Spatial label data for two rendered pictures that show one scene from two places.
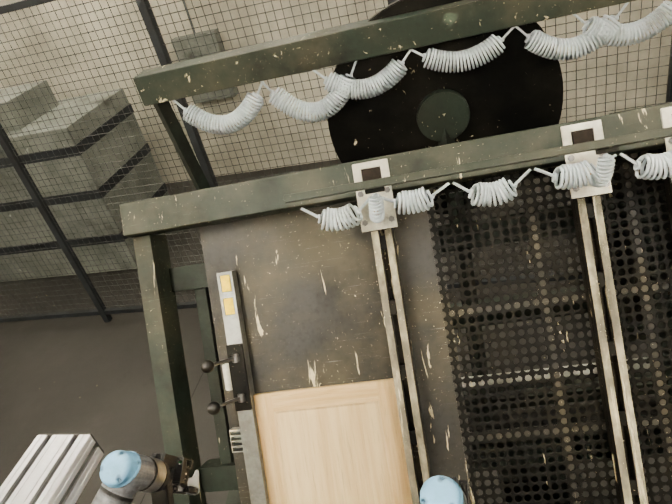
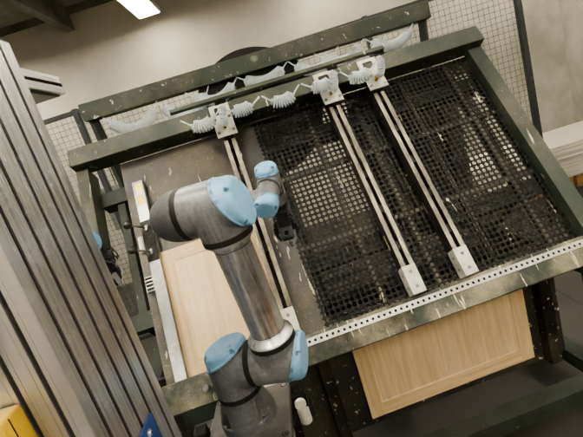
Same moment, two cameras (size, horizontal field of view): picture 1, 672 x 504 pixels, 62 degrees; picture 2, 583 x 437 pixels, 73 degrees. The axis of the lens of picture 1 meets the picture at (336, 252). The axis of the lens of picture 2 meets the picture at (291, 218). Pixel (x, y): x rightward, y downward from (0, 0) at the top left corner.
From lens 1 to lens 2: 108 cm
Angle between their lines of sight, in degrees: 25
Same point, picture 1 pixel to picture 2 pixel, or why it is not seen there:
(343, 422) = not seen: hidden behind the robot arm
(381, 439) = not seen: hidden behind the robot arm
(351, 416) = not seen: hidden behind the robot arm
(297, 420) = (191, 262)
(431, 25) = (245, 62)
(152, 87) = (89, 109)
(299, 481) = (195, 302)
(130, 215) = (75, 154)
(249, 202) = (150, 135)
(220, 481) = (139, 324)
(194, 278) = (117, 197)
